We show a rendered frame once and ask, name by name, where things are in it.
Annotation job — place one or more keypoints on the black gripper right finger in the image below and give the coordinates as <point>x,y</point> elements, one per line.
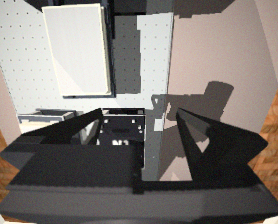
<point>228,144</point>

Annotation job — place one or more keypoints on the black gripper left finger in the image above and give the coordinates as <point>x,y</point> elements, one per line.
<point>61,132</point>

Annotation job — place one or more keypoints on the white multi-well plate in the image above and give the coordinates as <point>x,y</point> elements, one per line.
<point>27,126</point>

